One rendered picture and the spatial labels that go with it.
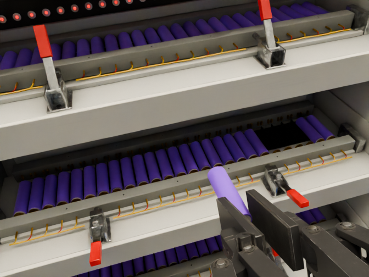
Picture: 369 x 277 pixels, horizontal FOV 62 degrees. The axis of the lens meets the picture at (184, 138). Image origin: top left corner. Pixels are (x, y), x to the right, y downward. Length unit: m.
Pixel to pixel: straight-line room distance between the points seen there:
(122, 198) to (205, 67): 0.22
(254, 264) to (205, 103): 0.25
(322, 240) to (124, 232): 0.32
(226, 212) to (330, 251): 0.08
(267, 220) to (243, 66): 0.24
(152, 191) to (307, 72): 0.27
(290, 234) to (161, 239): 0.28
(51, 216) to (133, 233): 0.12
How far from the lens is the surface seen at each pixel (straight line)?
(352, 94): 0.60
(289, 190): 0.45
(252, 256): 0.18
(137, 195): 0.46
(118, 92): 0.38
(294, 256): 0.21
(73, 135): 0.39
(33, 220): 0.49
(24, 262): 0.49
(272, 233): 0.23
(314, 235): 0.20
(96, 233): 0.44
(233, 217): 0.22
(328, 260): 0.18
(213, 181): 0.29
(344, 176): 0.55
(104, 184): 0.50
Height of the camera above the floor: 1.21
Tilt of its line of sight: 22 degrees down
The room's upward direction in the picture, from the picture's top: 9 degrees counter-clockwise
